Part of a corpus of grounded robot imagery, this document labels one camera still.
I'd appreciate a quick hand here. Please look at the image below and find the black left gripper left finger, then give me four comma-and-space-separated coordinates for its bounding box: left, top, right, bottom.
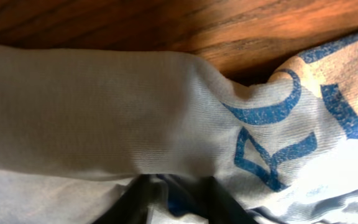
93, 175, 153, 224

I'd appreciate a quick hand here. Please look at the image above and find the light blue printed t-shirt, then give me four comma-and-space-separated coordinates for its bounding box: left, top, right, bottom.
0, 33, 358, 223

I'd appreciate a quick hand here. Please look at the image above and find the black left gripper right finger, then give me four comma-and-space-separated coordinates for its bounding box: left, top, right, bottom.
197, 177, 258, 224

